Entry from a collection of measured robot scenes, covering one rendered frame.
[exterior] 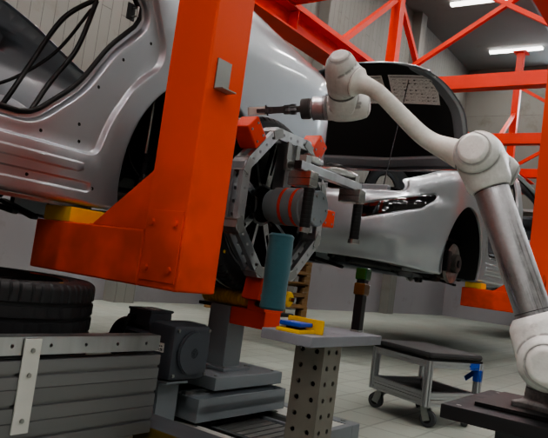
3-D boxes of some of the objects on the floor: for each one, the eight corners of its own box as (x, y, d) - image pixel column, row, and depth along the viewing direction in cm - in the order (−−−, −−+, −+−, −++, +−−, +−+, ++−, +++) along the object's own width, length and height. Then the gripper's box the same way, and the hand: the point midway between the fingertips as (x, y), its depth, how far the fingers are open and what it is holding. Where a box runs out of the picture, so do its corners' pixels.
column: (296, 476, 195) (314, 338, 199) (324, 486, 190) (342, 344, 193) (277, 482, 187) (296, 339, 191) (306, 493, 182) (324, 345, 185)
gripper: (309, 119, 227) (243, 122, 232) (314, 118, 240) (252, 121, 244) (309, 97, 226) (243, 100, 231) (313, 98, 239) (251, 101, 243)
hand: (257, 110), depth 237 cm, fingers closed
